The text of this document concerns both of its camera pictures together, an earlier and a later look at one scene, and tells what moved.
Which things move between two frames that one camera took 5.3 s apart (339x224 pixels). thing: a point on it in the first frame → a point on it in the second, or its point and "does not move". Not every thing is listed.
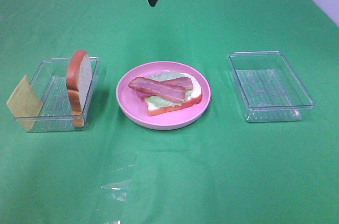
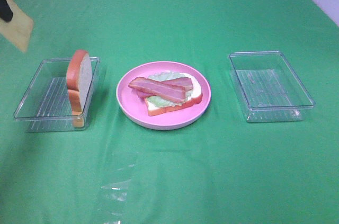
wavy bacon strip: [174, 89] does not move
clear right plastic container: [268, 88] does not move
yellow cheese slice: [24, 104] → [18, 29]
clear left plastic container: [49, 83] does not move
